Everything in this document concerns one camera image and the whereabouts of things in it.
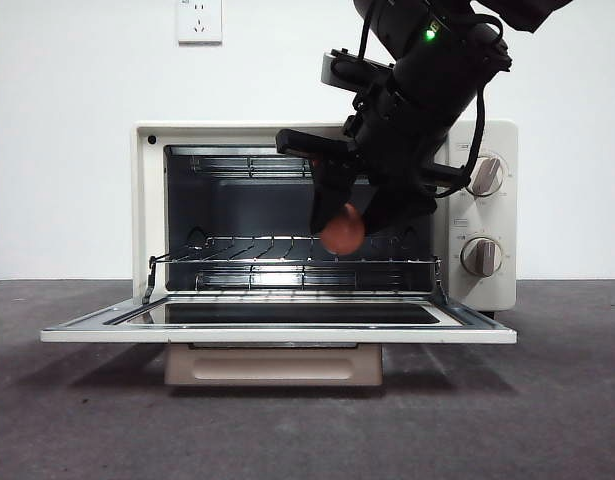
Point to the white wall socket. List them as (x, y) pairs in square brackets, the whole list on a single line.
[(199, 22)]

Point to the black oven foot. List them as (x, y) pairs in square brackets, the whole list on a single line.
[(488, 315)]

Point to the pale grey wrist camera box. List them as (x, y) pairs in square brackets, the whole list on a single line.
[(329, 70)]

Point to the oven heating element guard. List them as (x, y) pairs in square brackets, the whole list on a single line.
[(267, 279), (227, 167)]

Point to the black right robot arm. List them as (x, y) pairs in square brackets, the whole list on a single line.
[(437, 65)]

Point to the cream Toshiba toaster oven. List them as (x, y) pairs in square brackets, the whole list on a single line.
[(147, 200)]

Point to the brown egg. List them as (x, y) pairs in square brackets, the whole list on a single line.
[(344, 236)]

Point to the cream oven knob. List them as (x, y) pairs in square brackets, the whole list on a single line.
[(482, 256), (487, 175)]

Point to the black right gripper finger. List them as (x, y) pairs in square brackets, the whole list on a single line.
[(332, 195), (402, 205)]

